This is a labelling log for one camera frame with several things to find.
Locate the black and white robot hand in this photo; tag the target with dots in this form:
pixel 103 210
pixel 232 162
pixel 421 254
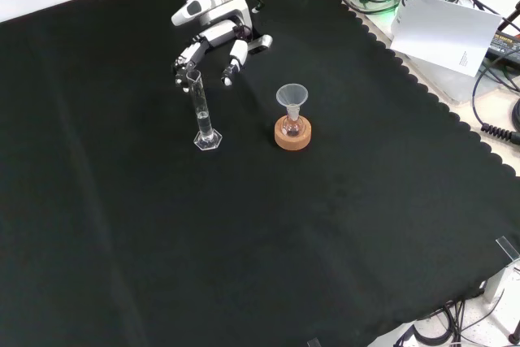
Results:
pixel 219 32

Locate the clear glass graduated cylinder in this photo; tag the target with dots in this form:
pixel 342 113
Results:
pixel 203 123

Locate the clear plastic funnel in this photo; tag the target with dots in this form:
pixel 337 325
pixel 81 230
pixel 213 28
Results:
pixel 291 94

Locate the small round-bottom glass flask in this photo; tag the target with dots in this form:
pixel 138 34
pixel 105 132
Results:
pixel 291 125

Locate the black bench cloth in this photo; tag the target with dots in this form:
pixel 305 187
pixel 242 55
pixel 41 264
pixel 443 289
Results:
pixel 122 200

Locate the pale board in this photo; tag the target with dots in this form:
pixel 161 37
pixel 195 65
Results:
pixel 443 34

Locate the black power adapter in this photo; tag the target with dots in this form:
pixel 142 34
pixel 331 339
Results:
pixel 508 44

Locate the clear tape strip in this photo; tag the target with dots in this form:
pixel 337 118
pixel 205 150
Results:
pixel 508 247
pixel 313 342

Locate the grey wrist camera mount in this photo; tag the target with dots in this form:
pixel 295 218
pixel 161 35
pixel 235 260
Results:
pixel 260 43

